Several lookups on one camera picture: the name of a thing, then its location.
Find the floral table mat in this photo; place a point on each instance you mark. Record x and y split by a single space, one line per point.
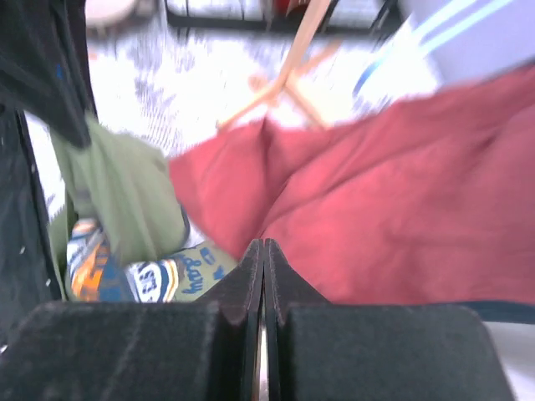
171 90

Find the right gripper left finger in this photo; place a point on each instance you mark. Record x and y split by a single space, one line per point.
204 350

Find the green tank top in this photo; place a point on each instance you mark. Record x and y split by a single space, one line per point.
122 235

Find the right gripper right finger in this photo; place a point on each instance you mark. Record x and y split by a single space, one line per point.
320 351

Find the wooden clothes rack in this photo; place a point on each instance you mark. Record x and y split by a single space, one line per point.
293 69

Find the red tank top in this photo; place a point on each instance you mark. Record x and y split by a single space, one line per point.
429 201

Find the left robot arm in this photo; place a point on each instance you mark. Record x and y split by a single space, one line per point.
45 75

